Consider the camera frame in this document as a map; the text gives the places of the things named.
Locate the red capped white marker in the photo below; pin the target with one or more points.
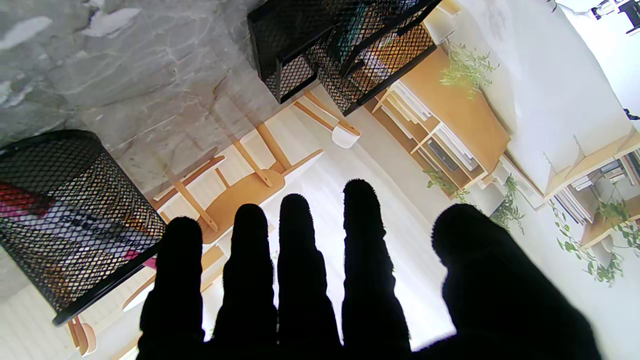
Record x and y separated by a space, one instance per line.
100 236

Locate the teal binder clip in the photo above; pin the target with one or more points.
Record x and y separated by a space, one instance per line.
351 30

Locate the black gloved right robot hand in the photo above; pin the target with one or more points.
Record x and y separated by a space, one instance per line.
500 285

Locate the black mesh pen cup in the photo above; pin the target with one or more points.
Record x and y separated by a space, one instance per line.
85 235

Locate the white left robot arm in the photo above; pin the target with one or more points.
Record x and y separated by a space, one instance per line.
605 7

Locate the printed room scene backdrop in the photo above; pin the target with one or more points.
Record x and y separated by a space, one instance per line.
400 150

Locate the black mesh desk organizer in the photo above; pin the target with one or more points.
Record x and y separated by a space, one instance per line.
285 25

